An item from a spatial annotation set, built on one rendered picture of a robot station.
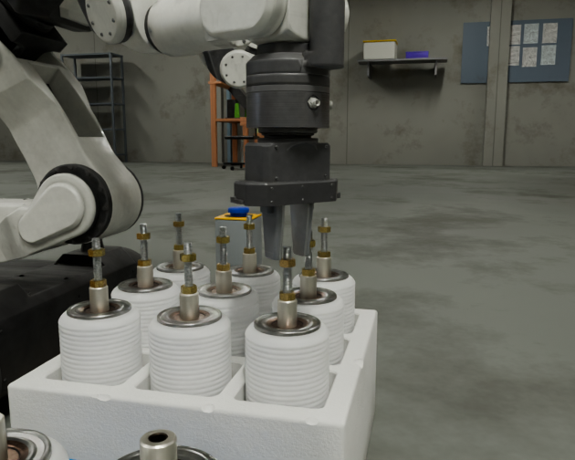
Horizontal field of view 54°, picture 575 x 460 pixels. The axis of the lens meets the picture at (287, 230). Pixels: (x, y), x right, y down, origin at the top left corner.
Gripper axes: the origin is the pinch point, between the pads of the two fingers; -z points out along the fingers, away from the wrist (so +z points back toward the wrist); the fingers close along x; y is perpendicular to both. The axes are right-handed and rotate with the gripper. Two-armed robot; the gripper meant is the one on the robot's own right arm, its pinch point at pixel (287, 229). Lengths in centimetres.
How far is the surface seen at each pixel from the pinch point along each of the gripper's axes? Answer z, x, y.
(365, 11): 217, -644, -686
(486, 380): -36, -55, -12
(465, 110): 53, -755, -561
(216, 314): -10.6, 5.0, -7.3
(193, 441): -21.9, 11.3, -1.3
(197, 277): -11.6, -3.1, -28.7
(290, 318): -9.7, 0.3, 1.1
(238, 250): -10.5, -16.2, -38.2
